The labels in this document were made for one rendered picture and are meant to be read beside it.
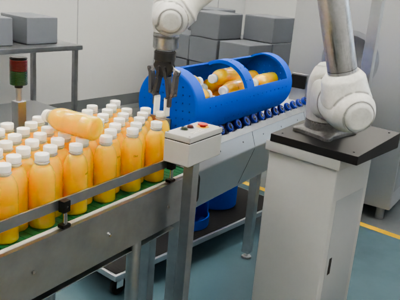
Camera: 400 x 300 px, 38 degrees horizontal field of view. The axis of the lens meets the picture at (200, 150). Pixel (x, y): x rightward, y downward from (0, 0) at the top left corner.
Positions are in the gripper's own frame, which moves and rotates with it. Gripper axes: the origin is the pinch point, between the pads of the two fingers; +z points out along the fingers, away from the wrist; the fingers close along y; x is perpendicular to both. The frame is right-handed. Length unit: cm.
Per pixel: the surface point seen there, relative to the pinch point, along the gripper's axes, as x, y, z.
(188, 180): 10.3, -20.5, 20.0
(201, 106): -18.7, -5.2, 1.9
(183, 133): 15.2, -20.2, 2.6
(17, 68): 29, 43, -10
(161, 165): 14.7, -11.9, 15.8
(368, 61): -158, -24, -7
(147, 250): -16, 14, 69
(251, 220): -115, 14, 87
